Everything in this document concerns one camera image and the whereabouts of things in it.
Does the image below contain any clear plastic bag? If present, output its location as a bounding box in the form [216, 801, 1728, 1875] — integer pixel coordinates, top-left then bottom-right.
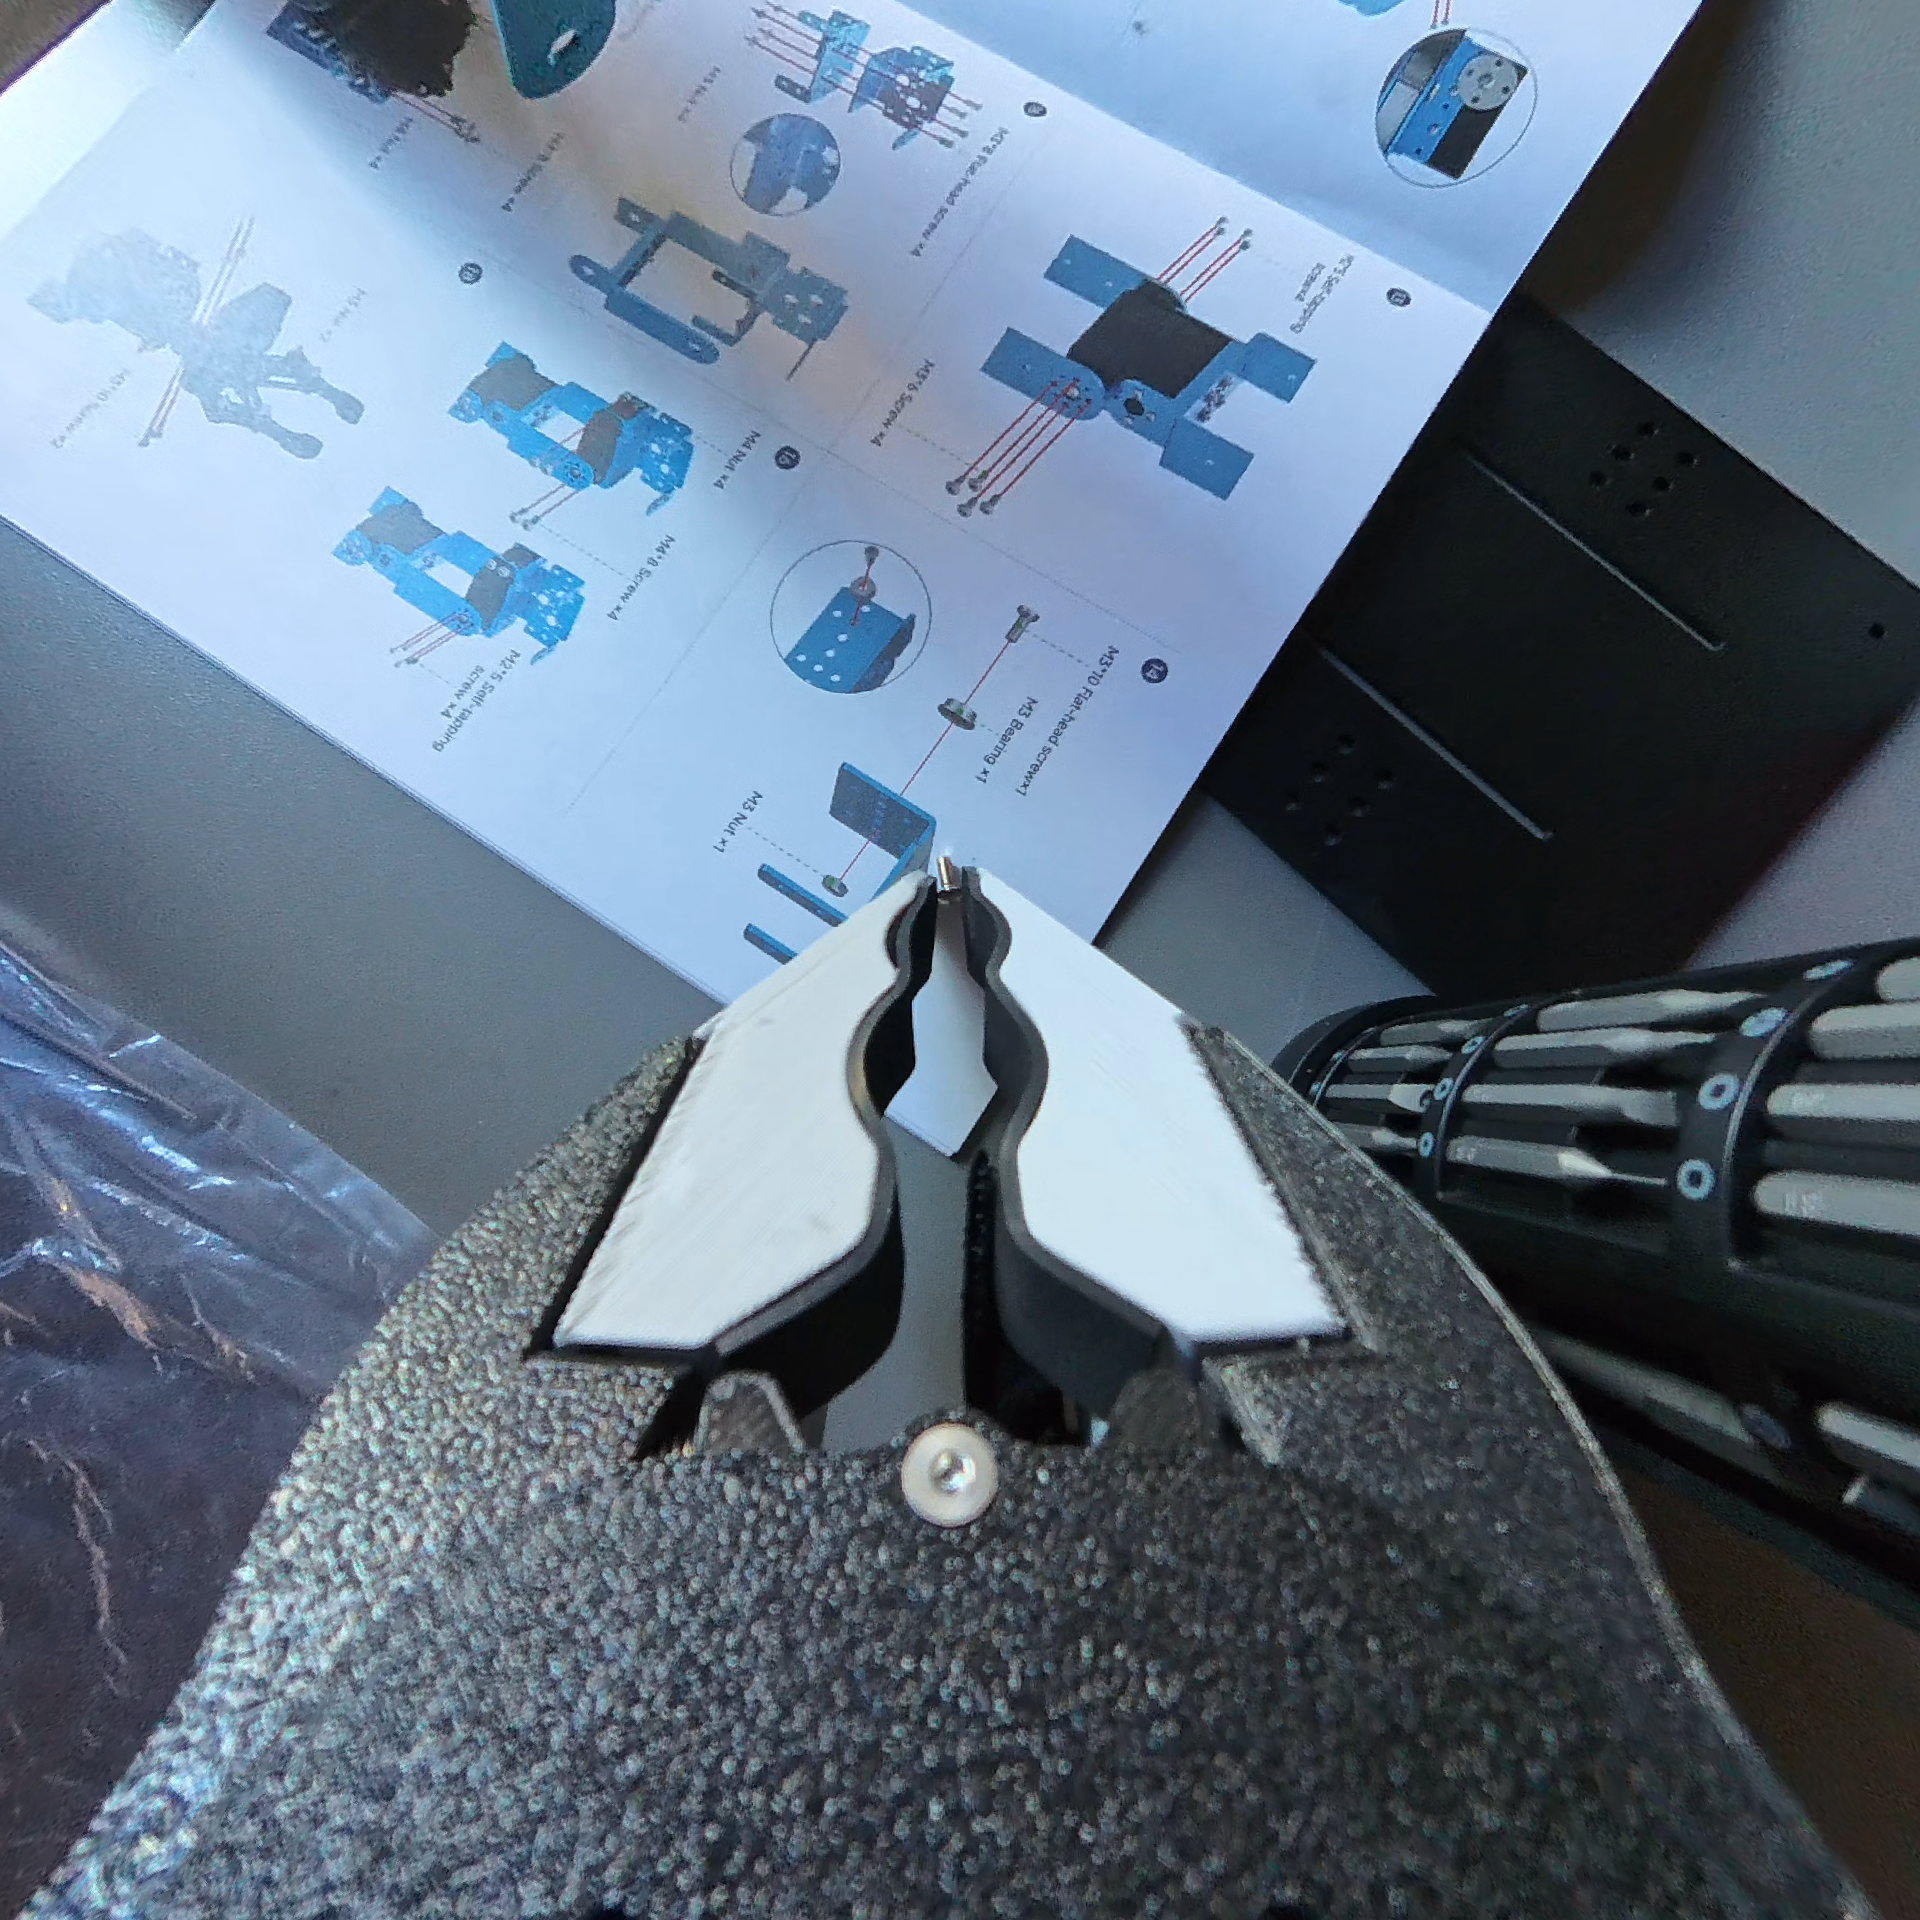
[0, 896, 444, 1920]

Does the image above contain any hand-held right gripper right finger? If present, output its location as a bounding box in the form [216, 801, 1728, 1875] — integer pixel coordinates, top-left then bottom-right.
[959, 872, 1348, 1350]

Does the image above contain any white instruction booklet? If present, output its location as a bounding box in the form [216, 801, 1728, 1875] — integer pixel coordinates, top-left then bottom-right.
[0, 0, 1715, 1158]

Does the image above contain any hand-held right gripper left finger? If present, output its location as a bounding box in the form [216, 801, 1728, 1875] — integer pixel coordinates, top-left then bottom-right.
[552, 873, 941, 1355]

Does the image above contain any black cylindrical screwdriver set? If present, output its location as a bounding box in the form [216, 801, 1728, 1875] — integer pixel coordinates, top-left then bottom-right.
[1267, 934, 1920, 1555]

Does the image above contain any black desk cable cover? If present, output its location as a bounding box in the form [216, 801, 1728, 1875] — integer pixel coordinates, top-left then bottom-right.
[1201, 288, 1920, 1004]

